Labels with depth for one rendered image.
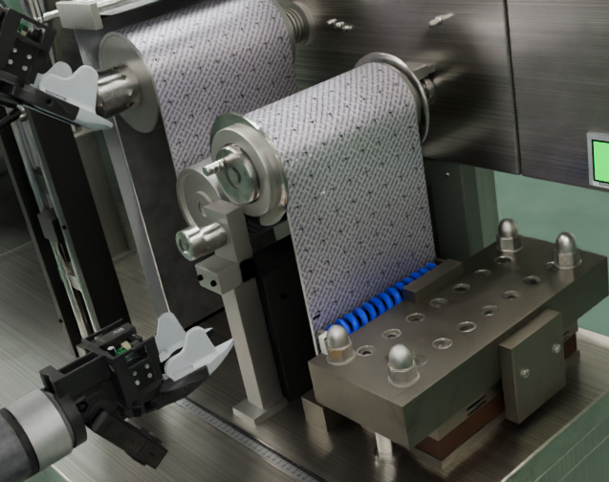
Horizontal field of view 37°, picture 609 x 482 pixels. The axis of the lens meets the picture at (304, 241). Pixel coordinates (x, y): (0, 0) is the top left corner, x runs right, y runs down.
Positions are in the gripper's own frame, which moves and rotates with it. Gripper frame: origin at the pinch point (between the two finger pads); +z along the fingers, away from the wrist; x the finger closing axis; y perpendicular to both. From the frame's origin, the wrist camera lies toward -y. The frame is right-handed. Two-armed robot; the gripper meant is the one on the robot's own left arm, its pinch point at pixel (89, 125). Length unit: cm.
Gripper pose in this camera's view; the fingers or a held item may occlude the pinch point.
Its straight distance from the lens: 100.3
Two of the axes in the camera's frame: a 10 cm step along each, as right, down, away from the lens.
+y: 3.4, -9.4, 0.3
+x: -6.5, -2.1, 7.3
